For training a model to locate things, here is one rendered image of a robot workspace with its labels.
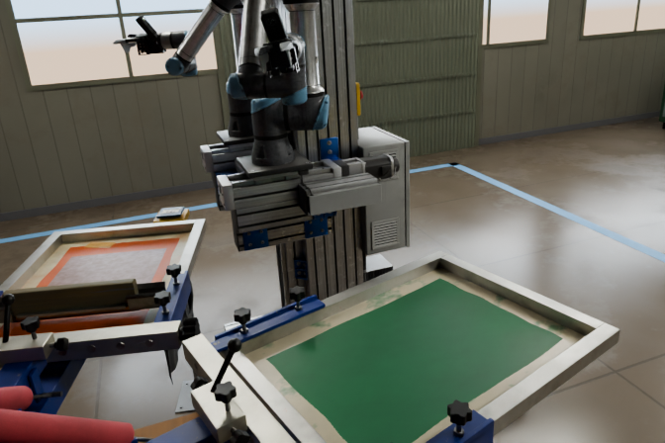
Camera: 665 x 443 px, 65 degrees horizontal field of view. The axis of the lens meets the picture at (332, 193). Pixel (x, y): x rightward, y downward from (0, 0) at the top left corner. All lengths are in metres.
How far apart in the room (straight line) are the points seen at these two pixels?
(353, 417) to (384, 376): 0.14
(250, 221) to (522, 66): 5.68
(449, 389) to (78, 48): 4.80
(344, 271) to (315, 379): 1.05
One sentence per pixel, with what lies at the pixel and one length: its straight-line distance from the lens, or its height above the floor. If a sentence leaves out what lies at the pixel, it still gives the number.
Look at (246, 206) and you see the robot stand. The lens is 1.82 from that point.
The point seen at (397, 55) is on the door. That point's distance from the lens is 6.12.
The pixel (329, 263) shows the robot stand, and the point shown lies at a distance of 2.22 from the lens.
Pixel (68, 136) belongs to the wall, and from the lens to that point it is 5.63.
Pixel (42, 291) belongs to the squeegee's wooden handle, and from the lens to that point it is 1.68.
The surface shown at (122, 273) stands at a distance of 1.91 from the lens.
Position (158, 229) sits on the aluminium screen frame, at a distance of 2.16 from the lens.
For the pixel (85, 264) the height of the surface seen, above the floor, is 0.95.
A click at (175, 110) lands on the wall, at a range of 5.57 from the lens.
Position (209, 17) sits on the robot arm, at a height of 1.74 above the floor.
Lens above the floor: 1.76
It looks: 20 degrees down
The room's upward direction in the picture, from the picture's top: 3 degrees counter-clockwise
